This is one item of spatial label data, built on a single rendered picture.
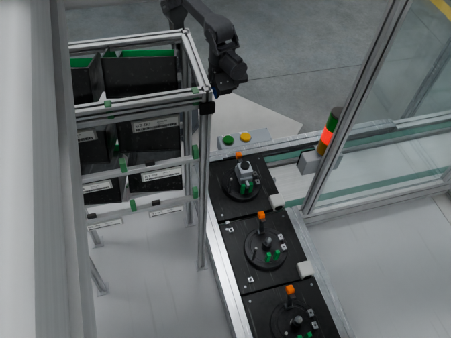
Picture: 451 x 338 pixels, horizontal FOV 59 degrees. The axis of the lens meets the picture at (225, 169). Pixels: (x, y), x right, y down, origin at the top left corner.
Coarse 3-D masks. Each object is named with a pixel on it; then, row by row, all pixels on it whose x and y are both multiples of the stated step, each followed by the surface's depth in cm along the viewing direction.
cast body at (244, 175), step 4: (240, 164) 132; (244, 164) 131; (248, 164) 132; (236, 168) 135; (240, 168) 132; (244, 168) 131; (248, 168) 132; (236, 172) 136; (240, 172) 131; (244, 172) 131; (248, 172) 131; (252, 172) 132; (240, 176) 132; (244, 176) 132; (248, 176) 133; (240, 180) 133; (244, 180) 133; (248, 180) 134; (240, 184) 135; (248, 184) 133
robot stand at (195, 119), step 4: (180, 112) 154; (192, 112) 160; (196, 112) 163; (180, 116) 156; (192, 116) 162; (196, 116) 165; (180, 120) 158; (192, 120) 163; (196, 120) 167; (192, 124) 165; (196, 124) 169; (192, 128) 167; (196, 128) 169; (180, 132) 164; (192, 132) 167
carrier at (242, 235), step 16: (240, 224) 132; (256, 224) 133; (272, 224) 133; (288, 224) 133; (224, 240) 129; (240, 240) 129; (256, 240) 127; (272, 240) 127; (288, 240) 130; (240, 256) 126; (256, 256) 124; (272, 256) 124; (288, 256) 127; (304, 256) 127; (240, 272) 123; (256, 272) 123; (272, 272) 123; (288, 272) 123; (304, 272) 122; (240, 288) 120; (256, 288) 120
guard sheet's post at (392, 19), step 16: (400, 0) 72; (384, 16) 77; (400, 16) 76; (384, 32) 78; (368, 48) 84; (384, 48) 82; (368, 64) 85; (368, 80) 88; (352, 96) 94; (352, 112) 96; (336, 128) 104; (336, 144) 106; (336, 160) 113; (320, 176) 118; (320, 192) 127; (304, 208) 135
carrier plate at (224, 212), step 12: (252, 156) 149; (216, 168) 145; (228, 168) 145; (252, 168) 146; (264, 168) 146; (216, 180) 142; (264, 180) 143; (216, 192) 139; (264, 192) 140; (276, 192) 141; (216, 204) 136; (228, 204) 137; (240, 204) 137; (252, 204) 137; (264, 204) 138; (216, 216) 134; (228, 216) 134; (240, 216) 134
